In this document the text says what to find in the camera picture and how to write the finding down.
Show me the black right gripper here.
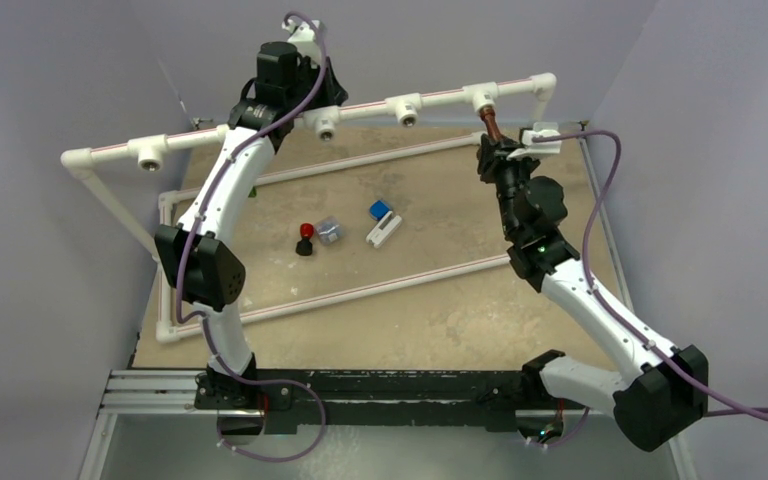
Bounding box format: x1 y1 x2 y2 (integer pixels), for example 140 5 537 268
473 135 535 239

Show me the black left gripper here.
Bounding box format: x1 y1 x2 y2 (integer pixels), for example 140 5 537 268
287 59 348 118

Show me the brown copper faucet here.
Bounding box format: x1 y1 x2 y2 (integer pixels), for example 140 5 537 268
478 105 503 143

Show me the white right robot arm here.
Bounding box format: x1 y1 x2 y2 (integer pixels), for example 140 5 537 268
476 134 709 452

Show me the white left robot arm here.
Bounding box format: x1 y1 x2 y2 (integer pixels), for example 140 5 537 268
154 41 348 409

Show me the blue and white faucet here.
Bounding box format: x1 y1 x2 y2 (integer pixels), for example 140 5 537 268
365 200 403 249

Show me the clear grey faucet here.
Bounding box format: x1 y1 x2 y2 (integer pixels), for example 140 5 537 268
314 216 344 246

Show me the red and black faucet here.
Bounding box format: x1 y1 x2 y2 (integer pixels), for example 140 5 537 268
295 223 315 257

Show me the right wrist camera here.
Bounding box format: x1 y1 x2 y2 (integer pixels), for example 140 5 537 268
507 122 562 160

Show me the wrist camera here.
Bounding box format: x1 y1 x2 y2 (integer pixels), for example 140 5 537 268
282 17 326 67
507 122 562 160

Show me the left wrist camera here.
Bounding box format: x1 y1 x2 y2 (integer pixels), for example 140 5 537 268
282 17 326 67

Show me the white PVC pipe frame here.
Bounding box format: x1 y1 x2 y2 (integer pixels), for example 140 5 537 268
61 73 557 329

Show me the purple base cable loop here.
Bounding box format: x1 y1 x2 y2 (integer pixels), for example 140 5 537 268
215 384 330 465

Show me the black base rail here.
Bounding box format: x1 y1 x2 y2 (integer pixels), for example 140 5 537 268
194 368 579 438

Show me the aluminium frame rail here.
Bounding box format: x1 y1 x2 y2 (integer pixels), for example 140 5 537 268
78 369 267 479

